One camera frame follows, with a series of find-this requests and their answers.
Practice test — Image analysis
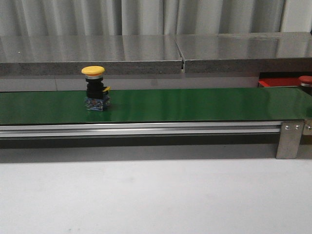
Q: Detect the left grey stone slab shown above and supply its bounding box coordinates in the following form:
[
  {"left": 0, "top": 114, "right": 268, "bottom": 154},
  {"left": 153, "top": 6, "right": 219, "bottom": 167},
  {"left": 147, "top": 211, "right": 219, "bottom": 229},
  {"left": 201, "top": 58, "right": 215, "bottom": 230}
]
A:
[{"left": 0, "top": 35, "right": 182, "bottom": 76}]

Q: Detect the conveyor end plate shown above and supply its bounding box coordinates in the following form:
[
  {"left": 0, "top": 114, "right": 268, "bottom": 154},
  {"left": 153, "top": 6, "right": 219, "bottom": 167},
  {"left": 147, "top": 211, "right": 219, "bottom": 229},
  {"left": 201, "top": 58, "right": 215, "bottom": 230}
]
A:
[{"left": 301, "top": 119, "right": 312, "bottom": 145}]

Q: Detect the red plastic tray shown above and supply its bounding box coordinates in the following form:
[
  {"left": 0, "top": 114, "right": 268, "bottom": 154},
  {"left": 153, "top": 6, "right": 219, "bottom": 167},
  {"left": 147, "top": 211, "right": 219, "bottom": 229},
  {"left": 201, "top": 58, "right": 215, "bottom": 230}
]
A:
[{"left": 258, "top": 77, "right": 301, "bottom": 89}]

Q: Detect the grey stone slab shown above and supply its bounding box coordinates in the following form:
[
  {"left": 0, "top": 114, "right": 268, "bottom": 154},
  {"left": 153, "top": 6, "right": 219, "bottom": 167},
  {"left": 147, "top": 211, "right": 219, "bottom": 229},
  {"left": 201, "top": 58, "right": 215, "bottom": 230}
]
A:
[
  {"left": 0, "top": 35, "right": 182, "bottom": 76},
  {"left": 175, "top": 32, "right": 312, "bottom": 74}
]

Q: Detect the metal conveyor support bracket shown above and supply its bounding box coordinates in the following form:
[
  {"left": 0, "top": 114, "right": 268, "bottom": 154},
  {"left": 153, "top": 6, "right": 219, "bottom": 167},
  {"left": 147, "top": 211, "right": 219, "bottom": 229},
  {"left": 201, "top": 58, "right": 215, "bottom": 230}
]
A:
[{"left": 276, "top": 121, "right": 304, "bottom": 159}]

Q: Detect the right grey stone slab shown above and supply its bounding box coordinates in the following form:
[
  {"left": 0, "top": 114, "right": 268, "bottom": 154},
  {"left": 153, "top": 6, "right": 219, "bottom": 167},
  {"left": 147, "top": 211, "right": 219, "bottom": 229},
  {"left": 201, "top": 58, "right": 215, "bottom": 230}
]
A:
[{"left": 175, "top": 32, "right": 312, "bottom": 74}]

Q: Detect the grey pleated curtain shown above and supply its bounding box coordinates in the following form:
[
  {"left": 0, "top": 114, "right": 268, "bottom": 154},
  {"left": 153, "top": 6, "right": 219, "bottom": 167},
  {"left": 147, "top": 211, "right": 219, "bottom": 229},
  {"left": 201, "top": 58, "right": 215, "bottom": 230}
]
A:
[{"left": 0, "top": 0, "right": 285, "bottom": 36}]

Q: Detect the aluminium conveyor side rail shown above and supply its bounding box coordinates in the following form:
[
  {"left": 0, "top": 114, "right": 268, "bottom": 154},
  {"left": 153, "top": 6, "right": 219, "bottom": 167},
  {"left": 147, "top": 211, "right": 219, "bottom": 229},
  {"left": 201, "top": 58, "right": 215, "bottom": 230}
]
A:
[{"left": 0, "top": 121, "right": 281, "bottom": 139}]

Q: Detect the green conveyor belt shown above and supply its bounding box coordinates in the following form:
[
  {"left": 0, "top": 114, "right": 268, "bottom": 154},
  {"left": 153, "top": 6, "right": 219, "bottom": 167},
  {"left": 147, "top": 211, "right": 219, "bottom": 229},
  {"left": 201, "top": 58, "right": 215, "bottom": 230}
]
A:
[{"left": 0, "top": 87, "right": 312, "bottom": 125}]

